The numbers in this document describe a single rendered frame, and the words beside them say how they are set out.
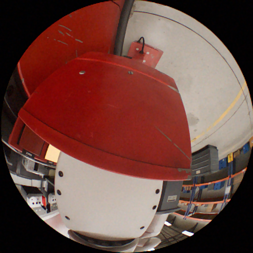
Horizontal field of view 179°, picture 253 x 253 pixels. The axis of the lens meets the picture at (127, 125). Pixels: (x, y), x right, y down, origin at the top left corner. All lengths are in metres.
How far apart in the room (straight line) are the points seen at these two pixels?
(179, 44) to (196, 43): 0.18
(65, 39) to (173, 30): 0.74
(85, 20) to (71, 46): 0.11
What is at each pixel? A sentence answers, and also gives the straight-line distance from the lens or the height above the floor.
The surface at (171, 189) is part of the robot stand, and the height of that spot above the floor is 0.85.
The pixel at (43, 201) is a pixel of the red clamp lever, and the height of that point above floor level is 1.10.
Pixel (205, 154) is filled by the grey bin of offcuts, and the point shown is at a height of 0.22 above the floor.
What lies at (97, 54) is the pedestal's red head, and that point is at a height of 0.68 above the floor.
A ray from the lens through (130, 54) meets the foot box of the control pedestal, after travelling 0.71.
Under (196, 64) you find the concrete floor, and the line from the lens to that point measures 0.93.
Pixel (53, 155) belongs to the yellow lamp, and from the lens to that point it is 0.17.
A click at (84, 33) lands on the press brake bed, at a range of 0.32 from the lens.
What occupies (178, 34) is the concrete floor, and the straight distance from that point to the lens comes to 0.85.
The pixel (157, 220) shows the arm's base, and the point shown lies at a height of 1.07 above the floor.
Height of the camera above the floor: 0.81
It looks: 32 degrees down
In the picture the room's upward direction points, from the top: 165 degrees counter-clockwise
